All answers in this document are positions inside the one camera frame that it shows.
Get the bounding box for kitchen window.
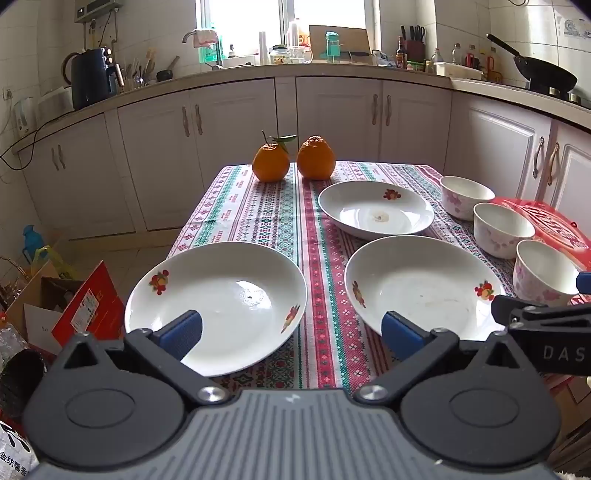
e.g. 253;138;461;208
196;0;380;57

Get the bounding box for white plate with centre stain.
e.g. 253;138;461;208
318;180;435;240

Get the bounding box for white electric kettle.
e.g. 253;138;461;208
12;96;38;136

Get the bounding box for white countertop appliance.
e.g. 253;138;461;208
36;86;75;122

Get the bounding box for black cylinder container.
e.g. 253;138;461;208
0;348;47;424

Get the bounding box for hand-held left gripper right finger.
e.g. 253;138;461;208
353;311;532;408

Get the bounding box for gas stove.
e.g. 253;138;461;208
525;83;591;108

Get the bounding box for flat cardboard box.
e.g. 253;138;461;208
308;25;372;59

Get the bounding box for black power cable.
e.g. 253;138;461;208
0;133;38;172

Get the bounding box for red patterned tray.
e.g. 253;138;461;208
488;196;591;274

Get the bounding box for green dish soap bottle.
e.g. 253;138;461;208
198;41;223;66

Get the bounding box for teal drinking bottle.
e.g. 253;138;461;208
324;31;344;64

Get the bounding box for orange without leaf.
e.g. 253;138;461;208
296;135;336;181

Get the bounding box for orange with stem and leaf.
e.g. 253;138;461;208
252;130;299;183

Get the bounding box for white kitchen cabinets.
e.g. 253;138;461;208
14;76;591;241

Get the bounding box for white printed bag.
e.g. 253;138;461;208
0;417;40;480

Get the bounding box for white plastic container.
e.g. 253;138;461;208
433;62;485;80

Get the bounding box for yellow oil bottle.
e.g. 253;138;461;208
486;47;504;84

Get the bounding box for white water heater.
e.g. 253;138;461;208
73;0;125;23

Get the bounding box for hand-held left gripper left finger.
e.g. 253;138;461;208
53;310;232;408

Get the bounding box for yellow plastic bag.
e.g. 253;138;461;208
32;246;77;280

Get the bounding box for metal faucet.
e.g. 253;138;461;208
181;30;224;71

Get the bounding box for black wok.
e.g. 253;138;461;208
486;33;579;93

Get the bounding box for utensil holder with utensils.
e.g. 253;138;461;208
123;48;157;90

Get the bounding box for white plate with fruit prints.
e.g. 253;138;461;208
124;241;308;377
344;235;508;343

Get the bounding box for small black pot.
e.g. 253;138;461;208
156;56;182;83

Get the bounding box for white bowl with pink flowers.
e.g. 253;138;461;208
473;202;537;260
439;176;496;222
513;239;581;306

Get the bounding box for blue plastic bottle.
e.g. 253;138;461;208
23;224;49;265

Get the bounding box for patterned striped tablecloth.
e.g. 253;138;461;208
167;161;591;398

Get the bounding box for knife block with knives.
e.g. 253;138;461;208
399;25;427;64

